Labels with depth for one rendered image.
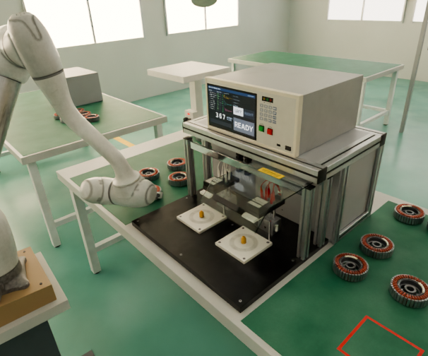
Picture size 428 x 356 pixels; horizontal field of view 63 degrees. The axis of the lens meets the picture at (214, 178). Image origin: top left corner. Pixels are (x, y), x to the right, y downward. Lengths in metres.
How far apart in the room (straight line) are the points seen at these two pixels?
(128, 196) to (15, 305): 0.48
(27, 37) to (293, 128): 0.84
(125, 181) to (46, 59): 0.46
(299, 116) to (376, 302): 0.61
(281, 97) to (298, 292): 0.62
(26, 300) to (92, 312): 1.05
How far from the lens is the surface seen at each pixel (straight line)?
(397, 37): 7.79
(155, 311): 2.18
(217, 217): 1.46
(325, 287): 1.24
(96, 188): 1.37
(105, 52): 6.06
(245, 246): 1.31
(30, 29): 1.24
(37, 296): 1.27
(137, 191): 1.29
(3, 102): 1.37
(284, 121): 1.16
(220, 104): 1.36
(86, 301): 2.36
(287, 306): 1.16
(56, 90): 1.27
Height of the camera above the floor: 1.60
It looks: 28 degrees down
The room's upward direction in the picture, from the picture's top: 3 degrees counter-clockwise
